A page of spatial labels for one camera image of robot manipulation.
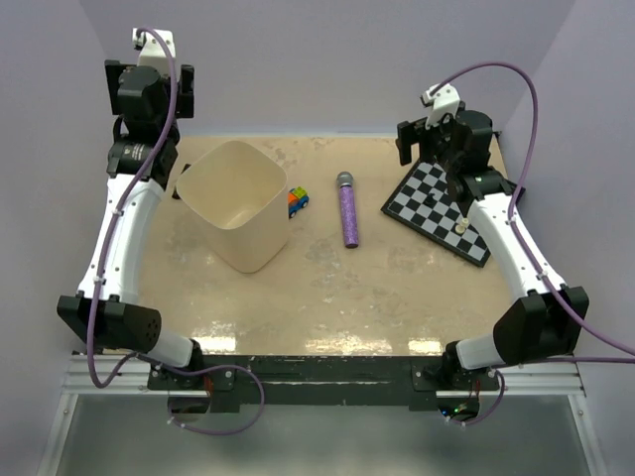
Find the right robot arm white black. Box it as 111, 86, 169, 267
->
396, 109, 589, 390

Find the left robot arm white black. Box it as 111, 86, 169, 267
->
57, 60, 205, 389

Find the beige plastic trash bin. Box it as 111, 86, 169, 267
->
176, 140, 290, 274

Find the black white chessboard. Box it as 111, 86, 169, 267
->
381, 161, 490, 268

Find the purple glitter microphone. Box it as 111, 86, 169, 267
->
336, 172, 359, 249

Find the white chess piece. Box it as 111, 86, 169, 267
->
454, 217, 469, 235

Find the colourful toy car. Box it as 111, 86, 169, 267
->
288, 186, 310, 218

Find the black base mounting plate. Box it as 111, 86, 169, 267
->
148, 355, 499, 413

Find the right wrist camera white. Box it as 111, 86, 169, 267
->
421, 84, 460, 129

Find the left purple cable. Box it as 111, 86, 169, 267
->
85, 26, 266, 436

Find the purple cable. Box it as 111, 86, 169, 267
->
85, 26, 266, 436
429, 60, 635, 426

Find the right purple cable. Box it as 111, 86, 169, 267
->
429, 60, 635, 426

